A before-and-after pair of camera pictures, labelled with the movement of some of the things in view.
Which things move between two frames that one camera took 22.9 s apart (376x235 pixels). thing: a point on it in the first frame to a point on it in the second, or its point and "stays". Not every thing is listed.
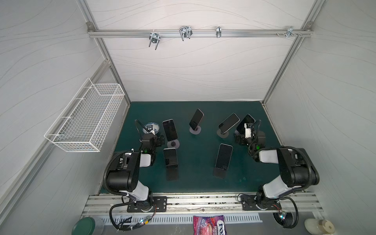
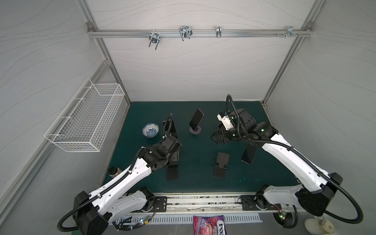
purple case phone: x=196 y=119 stays
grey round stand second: x=197 y=131 stays
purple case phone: x=170 y=129 stays
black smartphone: x=224 y=153 to x=249 y=153
